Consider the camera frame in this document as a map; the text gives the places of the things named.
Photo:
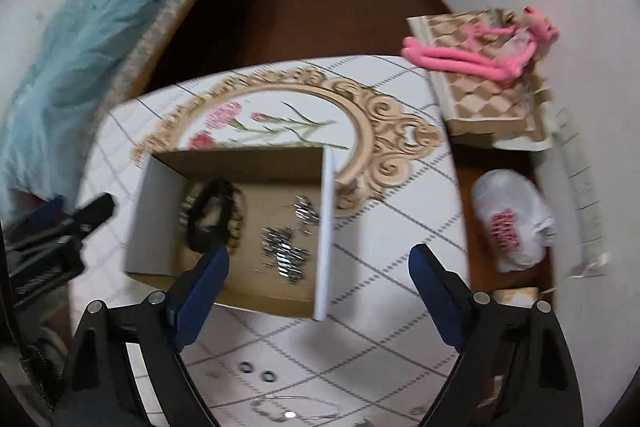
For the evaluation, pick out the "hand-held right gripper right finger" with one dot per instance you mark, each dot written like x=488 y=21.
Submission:
x=434 y=294

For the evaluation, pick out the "beige diamond-patterned box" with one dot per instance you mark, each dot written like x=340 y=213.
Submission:
x=480 y=104

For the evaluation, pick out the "small brown cardboard box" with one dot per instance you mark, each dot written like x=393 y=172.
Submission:
x=517 y=296

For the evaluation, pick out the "white plastic bag red print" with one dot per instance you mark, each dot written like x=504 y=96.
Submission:
x=510 y=219

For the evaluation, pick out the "pile of silver jewelry pieces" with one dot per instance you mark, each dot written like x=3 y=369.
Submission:
x=282 y=254

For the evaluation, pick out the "light blue blanket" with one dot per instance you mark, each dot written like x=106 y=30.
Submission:
x=85 y=57

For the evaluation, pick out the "white cardboard box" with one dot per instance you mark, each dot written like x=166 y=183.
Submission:
x=250 y=297

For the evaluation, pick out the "pink plush toy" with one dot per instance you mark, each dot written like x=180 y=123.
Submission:
x=450 y=62

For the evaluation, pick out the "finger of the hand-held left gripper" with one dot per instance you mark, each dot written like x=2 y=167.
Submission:
x=95 y=212
x=47 y=213

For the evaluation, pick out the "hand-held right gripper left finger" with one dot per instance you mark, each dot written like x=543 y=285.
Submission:
x=202 y=294

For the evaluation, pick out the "wicker bed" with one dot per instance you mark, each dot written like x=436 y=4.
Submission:
x=165 y=32

